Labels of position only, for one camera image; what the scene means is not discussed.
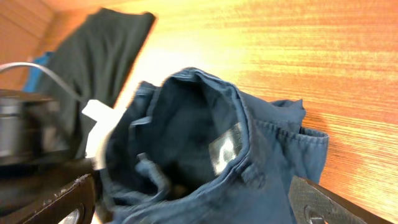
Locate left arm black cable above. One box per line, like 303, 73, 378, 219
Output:
0, 61, 82, 102

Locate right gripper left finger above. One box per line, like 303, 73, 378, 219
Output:
1, 174, 96, 224

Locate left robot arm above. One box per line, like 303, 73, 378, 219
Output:
1, 90, 93, 216

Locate navy blue shorts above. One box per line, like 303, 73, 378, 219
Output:
100, 68, 329, 223

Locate black t-shirt with logo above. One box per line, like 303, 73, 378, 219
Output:
36, 8, 155, 159

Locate teal blue garment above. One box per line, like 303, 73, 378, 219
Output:
22, 52, 53, 93

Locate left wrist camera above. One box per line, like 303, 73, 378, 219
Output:
82, 100, 126, 170

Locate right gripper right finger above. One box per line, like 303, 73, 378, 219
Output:
289, 176, 392, 224

